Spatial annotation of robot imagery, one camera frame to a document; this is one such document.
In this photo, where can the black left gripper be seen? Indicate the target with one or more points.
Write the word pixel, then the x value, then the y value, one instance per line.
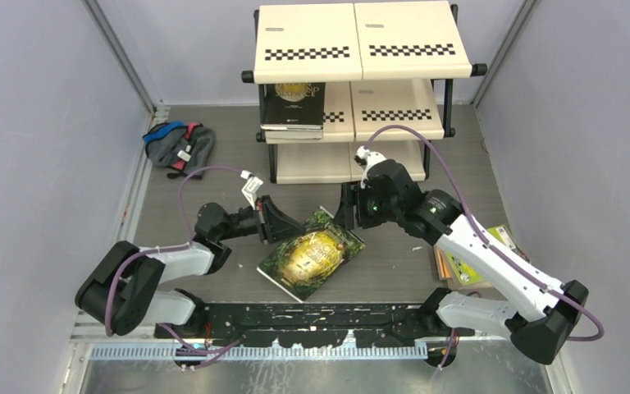
pixel 273 226

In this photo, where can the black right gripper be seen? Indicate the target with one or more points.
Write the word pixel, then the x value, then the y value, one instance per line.
pixel 353 194

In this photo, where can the green Alice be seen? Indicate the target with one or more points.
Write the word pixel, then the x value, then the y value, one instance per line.
pixel 303 264

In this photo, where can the lime green cartoon book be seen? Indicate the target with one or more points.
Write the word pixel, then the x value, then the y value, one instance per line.
pixel 459 275

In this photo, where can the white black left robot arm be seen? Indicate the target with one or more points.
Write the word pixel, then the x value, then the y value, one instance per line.
pixel 123 292

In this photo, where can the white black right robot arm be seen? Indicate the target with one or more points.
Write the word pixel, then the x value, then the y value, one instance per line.
pixel 538 312

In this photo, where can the grey blue red cloth bag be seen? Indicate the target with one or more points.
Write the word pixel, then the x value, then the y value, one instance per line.
pixel 179 147

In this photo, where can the cream three-tier shelf rack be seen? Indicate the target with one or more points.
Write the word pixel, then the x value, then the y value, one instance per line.
pixel 389 70

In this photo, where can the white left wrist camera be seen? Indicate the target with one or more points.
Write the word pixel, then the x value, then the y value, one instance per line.
pixel 251 187

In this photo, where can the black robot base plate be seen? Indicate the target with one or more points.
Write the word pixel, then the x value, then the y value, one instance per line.
pixel 309 325

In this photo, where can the aluminium frame rail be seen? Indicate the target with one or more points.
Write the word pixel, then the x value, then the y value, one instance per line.
pixel 155 116

